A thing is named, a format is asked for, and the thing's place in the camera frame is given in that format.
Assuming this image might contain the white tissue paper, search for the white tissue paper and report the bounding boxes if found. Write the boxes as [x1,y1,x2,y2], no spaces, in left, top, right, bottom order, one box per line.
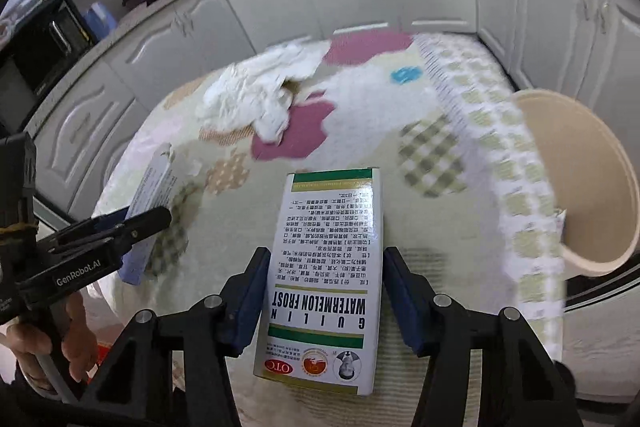
[195,41,330,144]

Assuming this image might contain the black microwave oven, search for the black microwave oven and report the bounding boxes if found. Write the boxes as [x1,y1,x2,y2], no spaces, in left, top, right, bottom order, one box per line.
[1,0,98,135]

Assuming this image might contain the patterned quilted table cloth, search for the patterned quilted table cloth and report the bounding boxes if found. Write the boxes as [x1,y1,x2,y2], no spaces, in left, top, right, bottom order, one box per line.
[81,31,569,427]

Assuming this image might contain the white lower kitchen cabinets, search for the white lower kitchen cabinets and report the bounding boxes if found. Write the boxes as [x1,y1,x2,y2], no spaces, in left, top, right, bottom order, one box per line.
[26,0,639,218]

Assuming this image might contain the blue plastic container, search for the blue plastic container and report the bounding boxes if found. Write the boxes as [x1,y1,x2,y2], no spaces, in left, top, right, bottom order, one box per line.
[84,2,117,40]

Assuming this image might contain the white green medicine box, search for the white green medicine box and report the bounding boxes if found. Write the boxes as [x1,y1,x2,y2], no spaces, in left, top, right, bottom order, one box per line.
[254,167,383,395]

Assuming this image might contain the person's left hand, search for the person's left hand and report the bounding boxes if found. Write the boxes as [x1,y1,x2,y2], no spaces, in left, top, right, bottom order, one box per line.
[0,290,99,396]

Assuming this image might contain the blue white box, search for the blue white box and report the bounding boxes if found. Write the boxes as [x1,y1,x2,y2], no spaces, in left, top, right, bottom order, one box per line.
[118,143,181,286]

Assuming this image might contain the beige plastic trash bin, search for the beige plastic trash bin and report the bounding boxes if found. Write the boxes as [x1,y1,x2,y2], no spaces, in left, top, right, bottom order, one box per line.
[512,89,639,277]

